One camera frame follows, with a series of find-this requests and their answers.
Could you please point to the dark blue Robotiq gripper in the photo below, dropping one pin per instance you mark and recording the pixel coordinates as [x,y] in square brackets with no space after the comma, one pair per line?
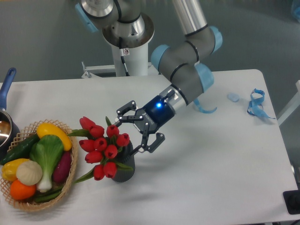
[155,114]

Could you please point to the red tulip bouquet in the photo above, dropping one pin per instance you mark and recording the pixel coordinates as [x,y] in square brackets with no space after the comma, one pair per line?
[102,146]

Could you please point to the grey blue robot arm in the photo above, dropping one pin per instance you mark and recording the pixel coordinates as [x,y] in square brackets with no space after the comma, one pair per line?
[128,31]

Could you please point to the dark grey ribbed vase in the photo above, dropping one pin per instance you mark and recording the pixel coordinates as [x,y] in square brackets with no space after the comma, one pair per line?
[127,161]

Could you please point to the curled blue ribbon strip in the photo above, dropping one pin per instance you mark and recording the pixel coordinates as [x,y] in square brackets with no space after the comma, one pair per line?
[201,109]

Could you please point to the purple sweet potato toy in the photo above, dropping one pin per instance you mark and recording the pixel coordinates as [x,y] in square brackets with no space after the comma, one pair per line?
[61,171]

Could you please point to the yellow squash toy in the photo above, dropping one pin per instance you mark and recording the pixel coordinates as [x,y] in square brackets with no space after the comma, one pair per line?
[51,129]

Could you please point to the green bok choy toy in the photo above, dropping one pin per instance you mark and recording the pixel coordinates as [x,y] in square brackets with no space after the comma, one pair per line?
[47,153]

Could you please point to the small pale blue cap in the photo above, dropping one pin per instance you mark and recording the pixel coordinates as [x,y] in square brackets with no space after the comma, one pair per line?
[233,97]

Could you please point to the cream steamed bun toy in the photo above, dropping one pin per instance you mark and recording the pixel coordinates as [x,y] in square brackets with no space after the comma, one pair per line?
[29,173]

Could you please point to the dark green cucumber toy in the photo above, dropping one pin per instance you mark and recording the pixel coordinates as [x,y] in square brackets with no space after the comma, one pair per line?
[21,150]

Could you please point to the green bean pods toy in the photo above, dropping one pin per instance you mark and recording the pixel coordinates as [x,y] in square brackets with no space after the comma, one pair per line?
[48,196]

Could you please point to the orange fruit toy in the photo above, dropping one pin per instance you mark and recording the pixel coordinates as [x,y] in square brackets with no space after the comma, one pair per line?
[19,191]

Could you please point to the yellow bell pepper toy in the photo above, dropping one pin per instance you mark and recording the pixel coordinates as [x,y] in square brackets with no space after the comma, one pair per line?
[9,169]

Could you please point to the woven wicker basket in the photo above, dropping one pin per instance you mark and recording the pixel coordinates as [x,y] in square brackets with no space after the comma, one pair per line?
[30,205]

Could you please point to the black device at edge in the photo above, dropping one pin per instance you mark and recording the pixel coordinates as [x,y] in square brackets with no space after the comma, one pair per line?
[292,201]

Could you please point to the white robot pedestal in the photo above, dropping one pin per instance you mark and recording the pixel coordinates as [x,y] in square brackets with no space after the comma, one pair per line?
[126,62]

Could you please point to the blue handled saucepan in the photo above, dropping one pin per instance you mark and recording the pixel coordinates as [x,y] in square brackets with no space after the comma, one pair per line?
[8,129]

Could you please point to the white frame post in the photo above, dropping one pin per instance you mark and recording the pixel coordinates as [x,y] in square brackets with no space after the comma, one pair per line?
[290,107]

